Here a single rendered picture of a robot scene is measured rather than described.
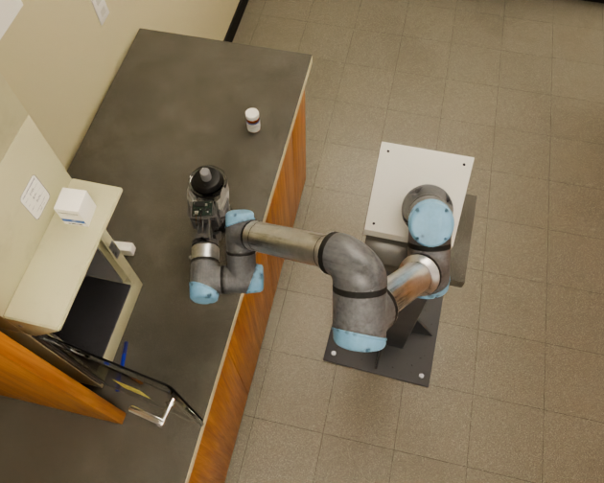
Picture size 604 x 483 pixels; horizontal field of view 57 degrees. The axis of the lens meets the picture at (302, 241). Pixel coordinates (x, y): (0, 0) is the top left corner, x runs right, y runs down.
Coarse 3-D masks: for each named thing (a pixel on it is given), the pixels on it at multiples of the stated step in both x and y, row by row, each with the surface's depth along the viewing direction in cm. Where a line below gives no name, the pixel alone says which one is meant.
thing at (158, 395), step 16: (64, 352) 119; (80, 352) 112; (96, 368) 122; (112, 368) 111; (112, 384) 140; (128, 384) 125; (144, 384) 112; (144, 400) 143; (160, 400) 126; (176, 400) 114; (192, 416) 130
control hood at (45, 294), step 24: (96, 192) 116; (120, 192) 116; (96, 216) 113; (48, 240) 111; (72, 240) 111; (96, 240) 111; (48, 264) 108; (72, 264) 108; (24, 288) 106; (48, 288) 106; (72, 288) 106; (24, 312) 104; (48, 312) 104
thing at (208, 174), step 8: (208, 168) 159; (200, 176) 157; (208, 176) 155; (216, 176) 157; (192, 184) 157; (200, 184) 156; (208, 184) 156; (216, 184) 156; (200, 192) 156; (208, 192) 156
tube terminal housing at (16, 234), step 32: (32, 128) 102; (32, 160) 103; (0, 192) 96; (0, 224) 98; (32, 224) 107; (0, 256) 100; (32, 256) 109; (0, 288) 101; (0, 320) 106; (96, 384) 151
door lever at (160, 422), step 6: (168, 402) 125; (132, 408) 125; (138, 408) 125; (168, 408) 125; (138, 414) 124; (144, 414) 124; (150, 414) 124; (168, 414) 125; (150, 420) 124; (156, 420) 124; (162, 420) 124
